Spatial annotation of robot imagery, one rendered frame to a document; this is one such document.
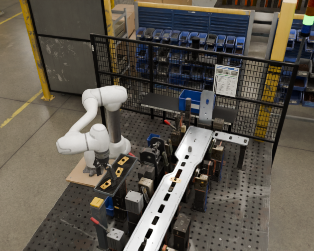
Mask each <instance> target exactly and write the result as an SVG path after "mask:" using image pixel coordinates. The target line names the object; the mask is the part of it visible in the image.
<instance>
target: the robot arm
mask: <svg viewBox="0 0 314 251"><path fill-rule="evenodd" d="M127 98H128V96H127V91H126V89H125V88H124V87H122V86H116V85H114V86H105V87H101V88H96V89H88V90H86V91H84V93H83V95H82V104H83V106H84V108H85V109H86V111H87V113H86V114H85V115H84V116H83V117H82V118H81V119H80V120H79V121H78V122H76V123H75V124H74V125H73V126H72V127H71V129H70V130H69V132H68V133H67V134H66V135H65V136H64V137H61V138H60V139H59V140H58V141H57V142H56V146H57V149H58V152H59V153H61V154H64V155H72V154H78V153H84V158H85V162H86V167H85V169H84V170H83V173H89V176H93V174H97V176H100V175H102V174H103V172H104V169H105V170H107V172H108V174H109V175H110V177H111V186H112V187H113V186H114V185H115V184H116V179H117V178H118V177H117V175H116V173H115V171H114V169H113V165H112V164H111V165H110V164H109V159H115V158H117V157H118V155H119V154H120V153H123V154H126V155H127V154H128V153H129V152H130V151H131V144H130V142H129V141H128V140H127V139H126V138H124V137H123V136H122V135H121V123H120V107H121V105H122V103H124V102H125V101H126V100H127ZM100 106H104V107H105V108H106V111H107V121H108V131H109V133H108V132H107V129H106V127H105V126H104V125H103V124H95V125H93V126H92V127H91V129H90V131H89V132H88V133H83V134H82V133H80V131H81V130H82V129H83V128H84V127H85V126H86V125H87V124H89V123H90V122H91V121H92V120H93V119H94V118H95V116H96V115H97V110H98V107H100ZM107 167H108V168H107Z"/></svg>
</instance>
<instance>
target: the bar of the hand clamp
mask: <svg viewBox="0 0 314 251"><path fill-rule="evenodd" d="M174 118H175V125H176V131H177V132H179V133H181V131H180V124H179V119H181V116H180V117H179V116H178V115H175V116H174Z"/></svg>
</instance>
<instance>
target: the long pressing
mask: <svg viewBox="0 0 314 251"><path fill-rule="evenodd" d="M213 134H214V132H213V131H212V130H208V129H204V128H200V127H195V126H189V128H188V129H187V131H186V133H185V135H184V137H183V138H182V140H181V142H180V144H179V146H178V148H177V149H176V151H175V153H174V155H175V157H176V158H177V160H178V163H177V165H176V167H175V169H174V171H173V172H172V173H169V174H166V175H164V176H163V178H162V180H161V182H160V184H159V185H158V187H157V189H156V191H155V193H154V194H153V196H152V198H151V200H150V202H149V204H148V206H147V207H146V209H145V211H144V213H143V215H142V217H141V218H140V220H139V222H138V224H137V226H136V228H135V230H134V231H133V233H132V235H131V237H130V239H129V241H128V242H127V244H126V246H125V248H124V250H123V251H138V249H139V247H140V245H141V243H142V242H144V238H145V236H146V234H147V232H148V230H149V229H152V230H153V232H152V234H151V236H150V238H149V239H148V240H147V242H144V243H146V246H145V248H144V250H143V251H158V250H159V248H160V246H161V244H162V242H163V239H164V237H165V235H166V233H167V230H168V228H169V226H170V224H171V222H172V219H173V217H174V215H175V213H176V210H177V208H178V206H179V204H180V201H181V199H182V197H183V195H184V192H185V190H186V188H187V186H188V184H189V181H190V179H191V177H192V175H193V172H194V170H195V168H196V166H197V165H199V164H200V163H201V162H202V160H203V158H204V156H205V153H206V151H207V149H208V147H209V144H210V142H211V140H212V137H213ZM195 139H196V140H195ZM194 140H195V142H194ZM189 146H192V152H188V147H189ZM186 155H189V158H188V159H184V158H185V156H186ZM182 162H185V163H186V164H185V166H184V167H182V166H181V164H182ZM179 169H181V170H182V173H181V175H180V177H179V179H181V183H177V182H176V185H175V187H174V189H173V191H172V192H168V190H169V188H170V186H171V184H172V182H173V181H170V180H169V179H170V177H175V176H176V174H177V172H178V170H179ZM166 194H170V197H169V199H168V201H167V202H166V201H164V198H165V196H166ZM161 204H163V205H165V207H164V209H163V211H162V213H159V212H158V210H159V208H160V206H161ZM151 212H152V213H151ZM155 216H158V217H159V220H158V222H157V224H156V225H155V226H154V225H152V222H153V220H154V218H155Z"/></svg>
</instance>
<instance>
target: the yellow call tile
mask: <svg viewBox="0 0 314 251"><path fill-rule="evenodd" d="M103 201H104V200H103V199H100V198H97V197H95V198H94V199H93V201H92V202H91V203H90V205H92V206H95V207H98V208H99V207H100V205H101V204H102V203H103Z"/></svg>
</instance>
